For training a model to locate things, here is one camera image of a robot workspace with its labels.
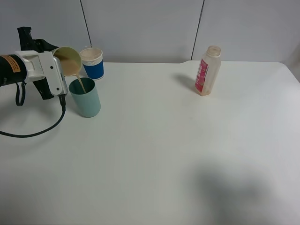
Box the blue paper cup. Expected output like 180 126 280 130
79 47 104 80

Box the pink label drink bottle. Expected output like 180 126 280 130
195 45 222 96

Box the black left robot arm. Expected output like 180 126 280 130
0 27 58 106

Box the light green plastic cup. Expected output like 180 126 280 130
52 46 82 76

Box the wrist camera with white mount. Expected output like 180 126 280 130
15 51 68 96

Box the black left camera cable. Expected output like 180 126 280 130
0 81 68 138

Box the teal plastic cup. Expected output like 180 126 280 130
69 77 101 118

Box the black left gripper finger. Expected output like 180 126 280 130
17 27 35 51
33 78 54 100

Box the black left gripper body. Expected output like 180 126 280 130
20 38 60 94

